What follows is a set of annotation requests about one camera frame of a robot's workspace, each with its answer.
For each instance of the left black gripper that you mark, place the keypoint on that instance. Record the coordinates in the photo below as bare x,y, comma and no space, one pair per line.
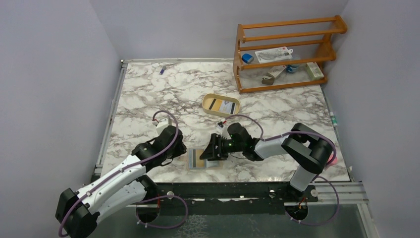
179,149

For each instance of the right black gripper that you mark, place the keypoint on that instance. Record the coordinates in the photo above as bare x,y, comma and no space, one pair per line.
217,148

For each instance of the white card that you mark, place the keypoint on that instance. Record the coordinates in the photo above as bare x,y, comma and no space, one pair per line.
227,107

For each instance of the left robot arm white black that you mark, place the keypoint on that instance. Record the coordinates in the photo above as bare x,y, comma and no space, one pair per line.
79,212

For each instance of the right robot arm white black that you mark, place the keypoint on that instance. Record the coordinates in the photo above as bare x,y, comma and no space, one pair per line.
311,150

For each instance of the striped card in holder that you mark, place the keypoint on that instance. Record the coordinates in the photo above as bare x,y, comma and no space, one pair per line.
194,161

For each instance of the yellow card in tray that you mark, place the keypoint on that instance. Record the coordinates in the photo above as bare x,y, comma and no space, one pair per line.
215,105

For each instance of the cream oval tray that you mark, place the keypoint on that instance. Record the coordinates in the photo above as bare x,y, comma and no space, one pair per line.
207,99

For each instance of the small blue marker pen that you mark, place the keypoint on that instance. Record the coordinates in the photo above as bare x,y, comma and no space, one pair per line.
162,70

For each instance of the grey tape dispenser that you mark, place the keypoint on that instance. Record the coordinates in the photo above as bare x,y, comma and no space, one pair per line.
266,80

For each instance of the blue small box on shelf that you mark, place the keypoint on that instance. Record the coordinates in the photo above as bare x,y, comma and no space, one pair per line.
247,58

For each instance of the blue round container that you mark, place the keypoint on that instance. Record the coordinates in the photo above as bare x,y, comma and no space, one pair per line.
292,68

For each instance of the wooden orange shelf rack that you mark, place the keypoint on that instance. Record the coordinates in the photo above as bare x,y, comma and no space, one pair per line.
320,34

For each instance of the pink round object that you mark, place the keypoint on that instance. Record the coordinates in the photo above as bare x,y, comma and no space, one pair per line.
332,160

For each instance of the white packaged item on shelf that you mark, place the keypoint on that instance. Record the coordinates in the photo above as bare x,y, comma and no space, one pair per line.
274,55

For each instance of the green white tube at edge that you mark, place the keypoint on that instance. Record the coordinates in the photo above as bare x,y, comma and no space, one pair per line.
333,119

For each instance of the green white small box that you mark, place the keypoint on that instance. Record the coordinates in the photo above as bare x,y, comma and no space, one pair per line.
314,71

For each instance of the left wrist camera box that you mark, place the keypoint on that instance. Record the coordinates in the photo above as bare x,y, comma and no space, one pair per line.
162,125

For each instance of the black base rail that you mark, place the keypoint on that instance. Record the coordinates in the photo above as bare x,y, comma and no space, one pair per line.
223,198

